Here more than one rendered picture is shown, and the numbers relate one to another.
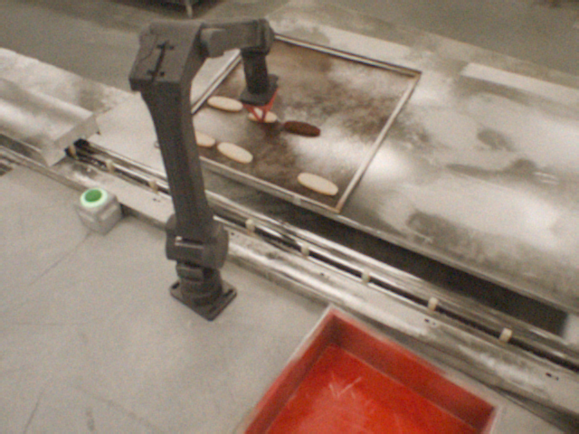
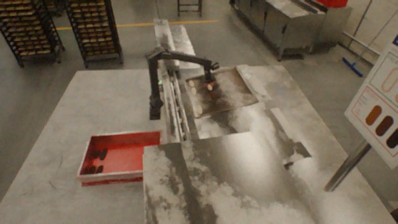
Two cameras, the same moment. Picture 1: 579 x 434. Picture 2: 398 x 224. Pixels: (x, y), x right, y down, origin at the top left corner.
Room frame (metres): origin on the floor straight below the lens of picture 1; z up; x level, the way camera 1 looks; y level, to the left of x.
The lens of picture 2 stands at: (-0.03, -0.97, 2.02)
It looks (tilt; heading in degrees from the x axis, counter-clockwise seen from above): 42 degrees down; 45
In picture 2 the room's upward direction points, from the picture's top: 2 degrees clockwise
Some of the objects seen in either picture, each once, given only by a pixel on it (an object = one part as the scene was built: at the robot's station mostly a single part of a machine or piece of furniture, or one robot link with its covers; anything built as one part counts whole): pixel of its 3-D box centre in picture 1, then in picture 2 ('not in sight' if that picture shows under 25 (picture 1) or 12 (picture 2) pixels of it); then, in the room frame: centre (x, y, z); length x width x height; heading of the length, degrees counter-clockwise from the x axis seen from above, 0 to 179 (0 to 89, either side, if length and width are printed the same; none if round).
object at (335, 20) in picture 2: not in sight; (319, 25); (4.61, 0.57, 0.44); 0.70 x 0.55 x 0.87; 59
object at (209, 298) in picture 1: (201, 282); (154, 111); (0.61, 0.18, 0.86); 0.12 x 0.09 x 0.08; 53
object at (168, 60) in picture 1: (188, 160); (157, 79); (0.66, 0.17, 1.13); 0.14 x 0.10 x 0.45; 167
